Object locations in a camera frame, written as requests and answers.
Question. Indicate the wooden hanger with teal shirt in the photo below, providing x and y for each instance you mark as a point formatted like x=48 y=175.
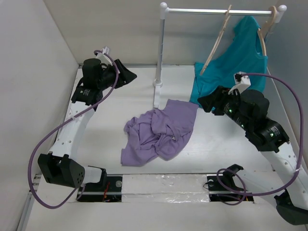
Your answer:
x=262 y=32

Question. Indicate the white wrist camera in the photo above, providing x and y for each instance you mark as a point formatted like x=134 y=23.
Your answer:
x=242 y=82
x=100 y=54

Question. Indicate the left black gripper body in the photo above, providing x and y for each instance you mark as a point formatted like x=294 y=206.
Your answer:
x=109 y=76

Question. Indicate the teal t shirt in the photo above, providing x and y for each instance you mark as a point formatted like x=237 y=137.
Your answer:
x=243 y=55

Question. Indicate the purple t shirt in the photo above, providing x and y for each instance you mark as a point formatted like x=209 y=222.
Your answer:
x=158 y=133

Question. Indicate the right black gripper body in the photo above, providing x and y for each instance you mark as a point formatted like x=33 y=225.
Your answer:
x=227 y=103

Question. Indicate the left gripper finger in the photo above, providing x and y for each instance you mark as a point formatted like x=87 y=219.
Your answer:
x=118 y=64
x=125 y=76

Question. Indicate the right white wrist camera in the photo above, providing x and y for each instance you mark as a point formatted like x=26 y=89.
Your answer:
x=242 y=82

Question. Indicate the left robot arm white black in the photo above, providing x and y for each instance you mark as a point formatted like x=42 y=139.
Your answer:
x=59 y=166

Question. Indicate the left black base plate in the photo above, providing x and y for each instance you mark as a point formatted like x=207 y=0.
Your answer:
x=110 y=191

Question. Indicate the white metal clothes rack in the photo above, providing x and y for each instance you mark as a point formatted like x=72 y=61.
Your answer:
x=164 y=10

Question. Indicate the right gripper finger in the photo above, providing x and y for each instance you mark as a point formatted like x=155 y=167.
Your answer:
x=216 y=93
x=207 y=103

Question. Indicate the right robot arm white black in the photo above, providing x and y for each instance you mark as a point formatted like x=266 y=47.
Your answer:
x=249 y=111

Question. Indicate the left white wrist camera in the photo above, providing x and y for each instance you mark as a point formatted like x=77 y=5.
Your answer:
x=100 y=54

